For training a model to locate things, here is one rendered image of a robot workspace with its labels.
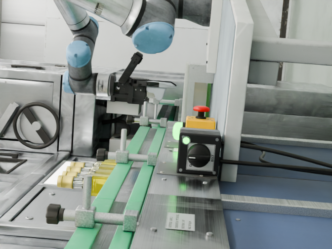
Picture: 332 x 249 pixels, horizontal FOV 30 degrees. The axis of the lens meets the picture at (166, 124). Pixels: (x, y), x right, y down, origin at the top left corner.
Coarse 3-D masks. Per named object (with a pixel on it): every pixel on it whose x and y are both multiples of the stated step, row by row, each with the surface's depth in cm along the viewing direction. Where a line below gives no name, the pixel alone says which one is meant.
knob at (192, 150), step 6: (198, 144) 116; (192, 150) 115; (198, 150) 115; (204, 150) 115; (192, 156) 114; (198, 156) 114; (204, 156) 114; (192, 162) 116; (198, 162) 116; (204, 162) 116
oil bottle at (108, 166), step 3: (96, 165) 181; (99, 165) 181; (102, 165) 181; (105, 165) 181; (108, 165) 181; (111, 165) 182; (114, 165) 182; (90, 168) 181; (93, 168) 179; (105, 168) 178; (108, 168) 178; (111, 168) 178
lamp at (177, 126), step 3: (177, 123) 148; (180, 123) 148; (183, 123) 148; (174, 126) 148; (177, 126) 148; (180, 126) 148; (183, 126) 148; (174, 129) 148; (177, 129) 147; (174, 132) 148; (177, 132) 147; (174, 135) 148; (177, 135) 148; (174, 138) 149; (177, 138) 148
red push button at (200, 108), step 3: (195, 108) 147; (198, 108) 147; (201, 108) 147; (204, 108) 147; (207, 108) 147; (198, 111) 147; (201, 111) 147; (204, 111) 147; (207, 111) 147; (198, 114) 148; (201, 114) 148; (204, 114) 148
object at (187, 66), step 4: (188, 64) 195; (188, 68) 194; (188, 72) 194; (184, 76) 194; (188, 76) 194; (184, 80) 194; (188, 80) 194; (184, 84) 194; (184, 88) 194; (184, 92) 194; (184, 96) 194; (184, 100) 194; (184, 104) 195; (184, 108) 195; (184, 112) 195; (184, 116) 196; (184, 120) 196
